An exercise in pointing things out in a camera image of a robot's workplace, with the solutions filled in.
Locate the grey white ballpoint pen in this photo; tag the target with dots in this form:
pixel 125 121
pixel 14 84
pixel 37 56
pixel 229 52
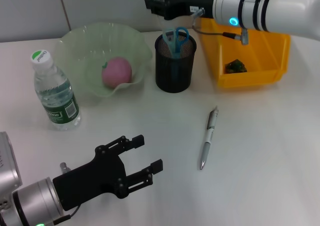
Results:
pixel 207 140

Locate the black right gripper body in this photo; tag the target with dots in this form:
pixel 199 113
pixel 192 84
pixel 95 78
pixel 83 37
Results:
pixel 190 0

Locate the pink toy peach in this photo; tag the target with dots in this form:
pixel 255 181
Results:
pixel 117 72

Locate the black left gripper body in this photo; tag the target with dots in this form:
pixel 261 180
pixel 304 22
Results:
pixel 90 178

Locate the green plastic wrapper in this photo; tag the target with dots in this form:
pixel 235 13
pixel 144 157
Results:
pixel 235 66

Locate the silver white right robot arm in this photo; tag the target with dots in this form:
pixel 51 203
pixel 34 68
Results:
pixel 270 8

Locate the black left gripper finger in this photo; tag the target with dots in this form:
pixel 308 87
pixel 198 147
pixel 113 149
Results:
pixel 156 165
pixel 137 140

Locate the translucent green fruit plate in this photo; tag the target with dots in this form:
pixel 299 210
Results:
pixel 100 40

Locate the yellow plastic bin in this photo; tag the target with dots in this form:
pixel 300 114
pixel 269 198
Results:
pixel 262 60

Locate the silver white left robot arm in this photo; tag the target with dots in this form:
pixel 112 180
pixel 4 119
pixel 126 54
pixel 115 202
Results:
pixel 37 203

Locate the clear green-label water bottle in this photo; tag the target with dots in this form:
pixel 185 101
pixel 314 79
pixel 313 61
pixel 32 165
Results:
pixel 57 95

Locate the black mesh pen holder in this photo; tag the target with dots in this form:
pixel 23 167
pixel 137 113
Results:
pixel 165 78

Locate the blue teal scissors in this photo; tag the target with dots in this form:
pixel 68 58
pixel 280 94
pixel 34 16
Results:
pixel 176 45

